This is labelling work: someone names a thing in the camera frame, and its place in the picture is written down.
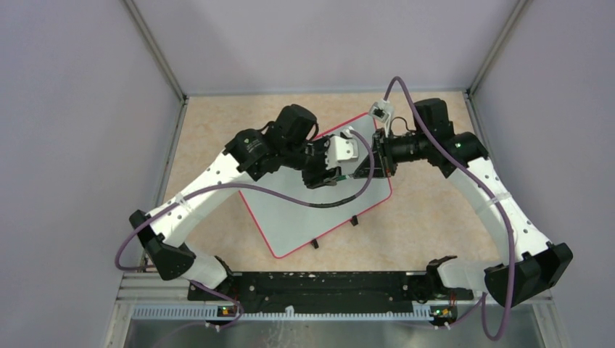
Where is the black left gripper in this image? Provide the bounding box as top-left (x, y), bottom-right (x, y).
top-left (283, 134), bottom-right (342, 190)

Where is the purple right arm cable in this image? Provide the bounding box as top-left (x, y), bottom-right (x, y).
top-left (383, 75), bottom-right (517, 342)

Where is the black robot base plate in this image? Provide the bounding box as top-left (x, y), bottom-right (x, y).
top-left (216, 271), bottom-right (474, 314)

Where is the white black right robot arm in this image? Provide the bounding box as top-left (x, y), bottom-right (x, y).
top-left (353, 98), bottom-right (573, 306)

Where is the pink framed whiteboard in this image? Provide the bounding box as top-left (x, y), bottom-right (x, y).
top-left (239, 112), bottom-right (394, 260)

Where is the white slotted cable duct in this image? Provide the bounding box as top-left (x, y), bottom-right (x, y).
top-left (132, 304), bottom-right (433, 321)

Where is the aluminium frame rail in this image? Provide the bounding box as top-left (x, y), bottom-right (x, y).
top-left (136, 98), bottom-right (189, 274)

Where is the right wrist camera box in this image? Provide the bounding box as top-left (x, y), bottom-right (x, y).
top-left (368, 99), bottom-right (395, 123)

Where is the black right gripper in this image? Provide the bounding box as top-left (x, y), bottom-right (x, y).
top-left (354, 127), bottom-right (430, 178)

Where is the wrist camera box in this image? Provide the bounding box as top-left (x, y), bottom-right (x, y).
top-left (368, 99), bottom-right (395, 123)
top-left (325, 126), bottom-right (360, 170)

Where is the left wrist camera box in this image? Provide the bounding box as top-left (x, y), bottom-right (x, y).
top-left (325, 126), bottom-right (360, 170)

